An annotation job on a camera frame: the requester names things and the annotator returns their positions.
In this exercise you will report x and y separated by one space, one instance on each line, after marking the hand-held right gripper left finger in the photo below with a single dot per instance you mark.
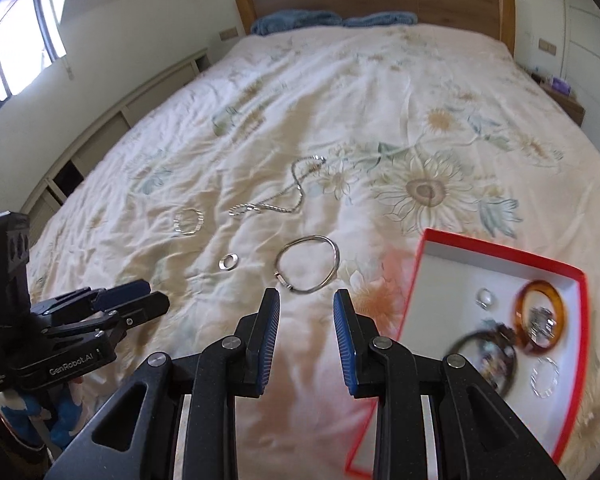
267 345

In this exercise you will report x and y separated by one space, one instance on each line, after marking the person's left hand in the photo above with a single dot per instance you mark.
30 407

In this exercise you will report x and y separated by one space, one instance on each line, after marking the white wardrobe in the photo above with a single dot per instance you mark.
590 60

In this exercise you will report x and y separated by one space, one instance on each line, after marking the small silver trinket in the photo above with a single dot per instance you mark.
480 300

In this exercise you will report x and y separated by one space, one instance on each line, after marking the dark olive bangle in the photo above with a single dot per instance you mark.
472 336

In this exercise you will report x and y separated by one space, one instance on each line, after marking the low beige wall cabinet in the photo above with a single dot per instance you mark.
145 102

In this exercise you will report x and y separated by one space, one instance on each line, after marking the wooden nightstand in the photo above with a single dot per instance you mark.
567 107

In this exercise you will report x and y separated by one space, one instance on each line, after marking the purple packet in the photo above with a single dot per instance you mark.
561 86

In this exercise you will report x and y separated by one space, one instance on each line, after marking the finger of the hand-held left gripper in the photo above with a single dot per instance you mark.
145 307
122 292

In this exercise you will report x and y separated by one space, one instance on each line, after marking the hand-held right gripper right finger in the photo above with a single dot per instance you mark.
345 345

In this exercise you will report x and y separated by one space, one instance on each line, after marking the amber bangle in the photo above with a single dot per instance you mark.
540 288

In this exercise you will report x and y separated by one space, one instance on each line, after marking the window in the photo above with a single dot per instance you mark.
20 45

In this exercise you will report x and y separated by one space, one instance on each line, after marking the wall outlet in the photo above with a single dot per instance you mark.
546 46
228 34

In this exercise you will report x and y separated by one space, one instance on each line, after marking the red cardboard box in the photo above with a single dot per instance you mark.
450 270

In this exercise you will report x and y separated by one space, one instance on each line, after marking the thin silver bangle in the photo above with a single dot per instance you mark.
282 280

